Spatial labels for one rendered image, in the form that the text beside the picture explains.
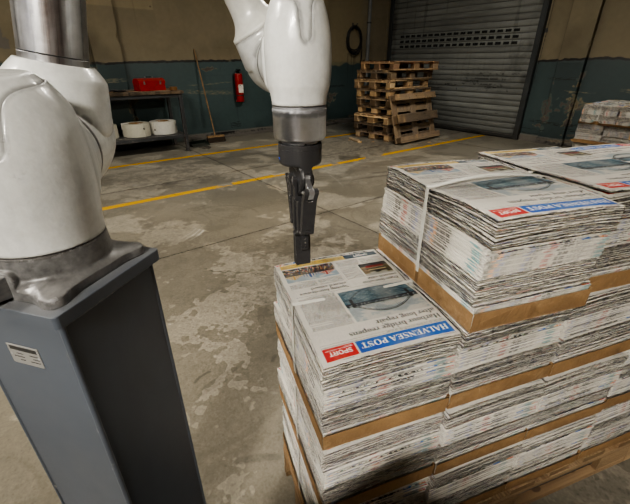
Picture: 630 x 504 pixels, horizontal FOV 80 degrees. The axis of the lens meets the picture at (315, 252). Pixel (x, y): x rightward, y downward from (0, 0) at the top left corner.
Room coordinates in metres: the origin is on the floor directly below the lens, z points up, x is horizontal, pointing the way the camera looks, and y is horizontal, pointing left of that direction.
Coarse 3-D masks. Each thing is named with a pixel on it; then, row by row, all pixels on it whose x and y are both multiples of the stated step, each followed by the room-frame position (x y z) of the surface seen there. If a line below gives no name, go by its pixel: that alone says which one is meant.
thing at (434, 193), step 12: (468, 180) 0.78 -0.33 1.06; (480, 180) 0.78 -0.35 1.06; (492, 180) 0.78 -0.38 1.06; (504, 180) 0.78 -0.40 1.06; (516, 180) 0.78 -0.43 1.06; (528, 180) 0.78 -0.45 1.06; (540, 180) 0.78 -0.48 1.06; (432, 192) 0.73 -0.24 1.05; (432, 204) 0.72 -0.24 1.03; (420, 216) 0.75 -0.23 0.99; (432, 216) 0.71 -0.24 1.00; (432, 228) 0.70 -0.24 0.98; (420, 252) 0.72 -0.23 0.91; (420, 264) 0.72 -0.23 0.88
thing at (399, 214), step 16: (464, 160) 0.95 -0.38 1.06; (480, 160) 0.96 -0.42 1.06; (400, 176) 0.84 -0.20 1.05; (416, 176) 0.80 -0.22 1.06; (432, 176) 0.80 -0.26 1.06; (448, 176) 0.81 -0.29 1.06; (464, 176) 0.81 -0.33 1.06; (400, 192) 0.84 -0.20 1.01; (416, 192) 0.77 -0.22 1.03; (384, 208) 0.90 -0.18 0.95; (400, 208) 0.82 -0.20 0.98; (416, 208) 0.77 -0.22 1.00; (384, 224) 0.88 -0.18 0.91; (400, 224) 0.81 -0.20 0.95; (416, 224) 0.76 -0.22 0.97; (400, 240) 0.80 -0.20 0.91
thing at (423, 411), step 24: (288, 360) 0.71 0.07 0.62; (576, 360) 0.69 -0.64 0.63; (504, 384) 0.62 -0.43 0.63; (432, 408) 0.56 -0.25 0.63; (600, 408) 0.75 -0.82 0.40; (360, 432) 0.50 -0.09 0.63; (528, 432) 0.67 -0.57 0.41; (288, 456) 0.77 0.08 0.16; (480, 456) 0.62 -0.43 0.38; (576, 456) 0.76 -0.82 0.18; (312, 480) 0.54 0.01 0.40; (408, 480) 0.55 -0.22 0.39; (528, 480) 0.70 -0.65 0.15
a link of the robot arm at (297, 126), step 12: (276, 108) 0.63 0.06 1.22; (288, 108) 0.62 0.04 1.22; (300, 108) 0.61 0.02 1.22; (312, 108) 0.62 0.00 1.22; (324, 108) 0.64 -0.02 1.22; (276, 120) 0.63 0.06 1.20; (288, 120) 0.62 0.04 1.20; (300, 120) 0.61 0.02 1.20; (312, 120) 0.62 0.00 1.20; (324, 120) 0.64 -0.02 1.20; (276, 132) 0.63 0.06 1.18; (288, 132) 0.62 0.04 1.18; (300, 132) 0.61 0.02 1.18; (312, 132) 0.62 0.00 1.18; (324, 132) 0.64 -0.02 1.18; (288, 144) 0.63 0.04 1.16; (300, 144) 0.63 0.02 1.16; (312, 144) 0.64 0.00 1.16
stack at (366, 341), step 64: (384, 256) 0.87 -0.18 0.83; (320, 320) 0.60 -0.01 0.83; (384, 320) 0.60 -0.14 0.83; (448, 320) 0.60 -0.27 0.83; (576, 320) 0.68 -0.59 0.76; (320, 384) 0.48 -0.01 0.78; (384, 384) 0.51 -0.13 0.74; (448, 384) 0.57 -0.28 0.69; (576, 384) 0.70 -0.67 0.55; (320, 448) 0.49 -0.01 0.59; (384, 448) 0.52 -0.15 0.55; (448, 448) 0.59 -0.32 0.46; (512, 448) 0.65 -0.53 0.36; (576, 448) 0.76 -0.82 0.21
